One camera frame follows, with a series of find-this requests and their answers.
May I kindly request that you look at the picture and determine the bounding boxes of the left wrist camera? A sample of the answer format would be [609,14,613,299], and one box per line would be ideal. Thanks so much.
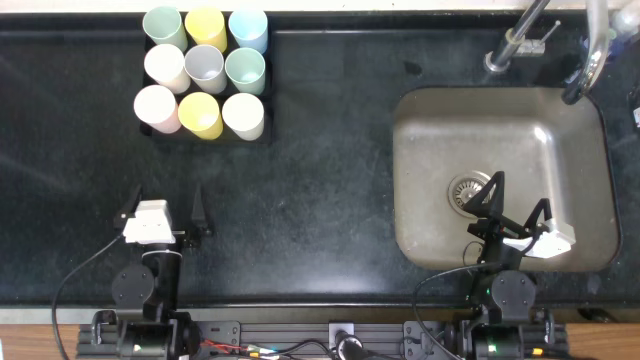
[122,199,177,245]

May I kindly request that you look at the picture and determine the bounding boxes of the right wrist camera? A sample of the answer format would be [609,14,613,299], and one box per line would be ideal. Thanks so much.
[502,218,577,260]

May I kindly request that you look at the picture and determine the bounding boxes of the mounting rail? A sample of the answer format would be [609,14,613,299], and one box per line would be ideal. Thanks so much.
[77,319,571,360]

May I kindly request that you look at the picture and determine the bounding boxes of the green cup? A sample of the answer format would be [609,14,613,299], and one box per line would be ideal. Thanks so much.
[224,47,267,96]
[142,5,189,52]

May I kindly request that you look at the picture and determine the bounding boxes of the steel tap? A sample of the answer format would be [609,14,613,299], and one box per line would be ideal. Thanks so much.
[482,0,612,106]

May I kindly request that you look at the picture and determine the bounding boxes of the grey cup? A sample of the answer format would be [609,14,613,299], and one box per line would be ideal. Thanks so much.
[184,44,228,95]

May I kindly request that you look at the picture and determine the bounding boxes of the white cup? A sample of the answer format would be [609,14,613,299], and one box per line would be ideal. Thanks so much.
[221,92,266,142]

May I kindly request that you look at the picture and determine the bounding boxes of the yellow cup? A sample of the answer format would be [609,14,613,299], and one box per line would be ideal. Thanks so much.
[184,5,228,54]
[177,91,224,141]

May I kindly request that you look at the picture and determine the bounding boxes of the steel sink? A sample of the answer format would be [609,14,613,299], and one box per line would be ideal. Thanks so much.
[392,87,622,274]

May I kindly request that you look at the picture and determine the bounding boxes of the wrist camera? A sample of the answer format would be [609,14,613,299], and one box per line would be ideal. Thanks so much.
[502,218,577,260]
[122,199,177,245]

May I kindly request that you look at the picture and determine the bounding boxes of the blue cup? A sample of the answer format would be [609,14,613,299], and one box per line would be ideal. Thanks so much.
[228,8,269,55]

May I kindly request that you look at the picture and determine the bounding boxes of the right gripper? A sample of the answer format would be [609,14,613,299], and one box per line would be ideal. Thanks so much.
[462,170,553,251]

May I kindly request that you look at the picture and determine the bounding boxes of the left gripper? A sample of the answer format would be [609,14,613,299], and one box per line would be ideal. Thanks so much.
[113,183,214,250]

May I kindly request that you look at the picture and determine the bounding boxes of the black cable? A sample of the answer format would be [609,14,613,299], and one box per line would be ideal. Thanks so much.
[412,239,504,360]
[51,234,125,360]

